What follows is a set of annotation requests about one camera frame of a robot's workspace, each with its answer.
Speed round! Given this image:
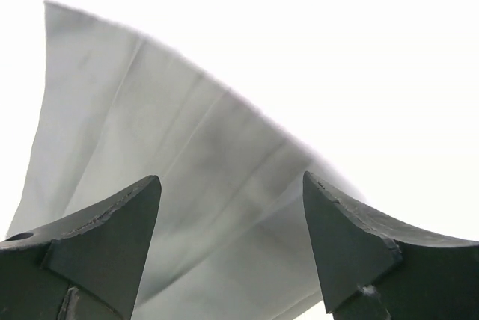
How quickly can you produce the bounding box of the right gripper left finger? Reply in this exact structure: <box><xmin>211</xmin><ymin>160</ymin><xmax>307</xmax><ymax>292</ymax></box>
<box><xmin>1</xmin><ymin>176</ymin><xmax>162</xmax><ymax>319</ymax></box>

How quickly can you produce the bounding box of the grey pleated skirt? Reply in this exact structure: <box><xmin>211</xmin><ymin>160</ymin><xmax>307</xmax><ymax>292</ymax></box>
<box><xmin>8</xmin><ymin>1</ymin><xmax>359</xmax><ymax>319</ymax></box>

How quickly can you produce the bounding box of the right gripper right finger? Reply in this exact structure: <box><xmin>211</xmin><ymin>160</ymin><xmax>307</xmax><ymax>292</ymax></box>
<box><xmin>303</xmin><ymin>172</ymin><xmax>478</xmax><ymax>320</ymax></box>

